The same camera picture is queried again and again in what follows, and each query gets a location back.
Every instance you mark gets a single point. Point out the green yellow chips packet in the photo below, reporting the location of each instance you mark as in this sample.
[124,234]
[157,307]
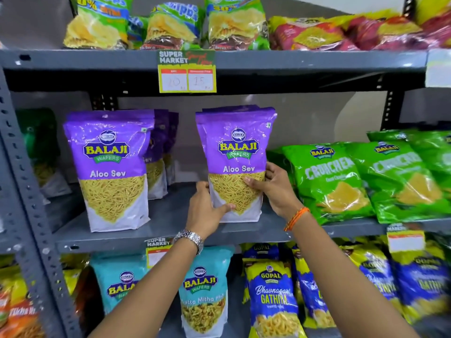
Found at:
[98,24]
[236,24]
[136,31]
[172,28]

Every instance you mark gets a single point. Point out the white shelf tag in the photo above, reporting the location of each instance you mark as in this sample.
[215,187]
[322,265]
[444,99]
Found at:
[438,68]

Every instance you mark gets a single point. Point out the person's right thumb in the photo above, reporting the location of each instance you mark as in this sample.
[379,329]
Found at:
[254,183]

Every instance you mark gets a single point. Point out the teal snack packet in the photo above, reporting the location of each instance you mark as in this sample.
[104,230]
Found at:
[204,295]
[112,281]

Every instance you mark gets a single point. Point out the person's left forearm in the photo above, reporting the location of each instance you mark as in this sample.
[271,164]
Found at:
[148,292]

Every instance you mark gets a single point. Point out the person's right hand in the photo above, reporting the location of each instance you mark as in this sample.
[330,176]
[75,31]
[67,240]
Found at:
[280,195]

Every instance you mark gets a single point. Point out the person's right forearm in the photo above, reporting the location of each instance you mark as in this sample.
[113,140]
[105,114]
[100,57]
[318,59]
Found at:
[338,278]

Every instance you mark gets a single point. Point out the person's left hand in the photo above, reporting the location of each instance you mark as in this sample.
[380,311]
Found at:
[199,216]

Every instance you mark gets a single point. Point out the dark green snack packet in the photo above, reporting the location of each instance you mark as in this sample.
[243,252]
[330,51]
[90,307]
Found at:
[40,147]

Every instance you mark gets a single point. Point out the purple snack packet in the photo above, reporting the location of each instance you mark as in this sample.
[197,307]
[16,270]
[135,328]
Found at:
[171,151]
[236,144]
[109,165]
[156,172]

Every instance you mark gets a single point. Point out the grey metal shelving rack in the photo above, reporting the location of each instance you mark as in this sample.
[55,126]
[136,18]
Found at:
[105,60]

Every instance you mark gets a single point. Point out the orange yellow snack packet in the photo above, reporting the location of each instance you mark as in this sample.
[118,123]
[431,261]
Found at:
[17,306]

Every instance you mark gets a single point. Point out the bright green snack packet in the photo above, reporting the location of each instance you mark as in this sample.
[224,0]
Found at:
[327,179]
[433,147]
[398,179]

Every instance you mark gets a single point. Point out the red yellow snack packet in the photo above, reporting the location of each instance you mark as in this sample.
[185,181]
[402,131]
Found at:
[435,17]
[384,31]
[306,35]

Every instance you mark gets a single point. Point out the silver metal wristwatch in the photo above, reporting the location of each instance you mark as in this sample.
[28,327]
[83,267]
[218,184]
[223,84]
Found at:
[190,237]

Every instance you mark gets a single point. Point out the green yellow shelf price tag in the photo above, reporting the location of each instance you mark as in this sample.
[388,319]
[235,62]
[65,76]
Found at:
[405,239]
[156,251]
[186,72]

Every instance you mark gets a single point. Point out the person's left thumb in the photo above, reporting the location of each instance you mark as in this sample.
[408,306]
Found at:
[225,208]

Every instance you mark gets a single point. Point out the blue yellow snack packet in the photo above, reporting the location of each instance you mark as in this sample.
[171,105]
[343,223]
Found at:
[273,299]
[373,271]
[260,250]
[312,295]
[422,281]

